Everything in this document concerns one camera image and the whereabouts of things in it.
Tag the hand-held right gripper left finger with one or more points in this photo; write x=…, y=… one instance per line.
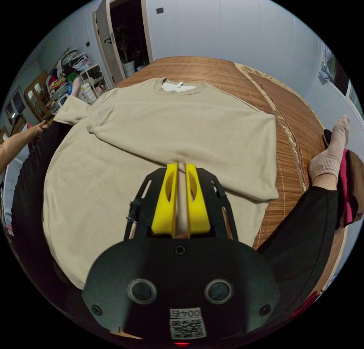
x=163, y=209

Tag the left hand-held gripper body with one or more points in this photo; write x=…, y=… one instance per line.
x=50, y=121

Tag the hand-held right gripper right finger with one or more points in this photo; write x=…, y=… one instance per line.
x=199, y=212

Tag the beige sweatshirt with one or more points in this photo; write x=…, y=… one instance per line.
x=136, y=133

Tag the person's left forearm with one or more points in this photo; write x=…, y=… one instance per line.
x=15, y=148

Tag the person's left hand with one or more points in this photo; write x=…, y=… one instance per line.
x=39, y=128

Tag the wooden cupboard with glass doors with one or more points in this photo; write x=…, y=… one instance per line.
x=37, y=97

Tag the pile of clothes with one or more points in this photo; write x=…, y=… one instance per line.
x=64, y=76

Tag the white shelf cart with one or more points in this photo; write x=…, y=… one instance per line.
x=92, y=82

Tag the beige door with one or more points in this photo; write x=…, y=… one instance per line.
x=106, y=42

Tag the plant in white pot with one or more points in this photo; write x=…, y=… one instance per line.
x=126, y=50

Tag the bed with woven mat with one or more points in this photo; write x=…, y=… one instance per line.
x=236, y=79

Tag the pink and brown garment heap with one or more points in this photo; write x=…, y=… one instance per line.
x=351, y=184

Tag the hanging clothes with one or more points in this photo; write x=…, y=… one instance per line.
x=328, y=64

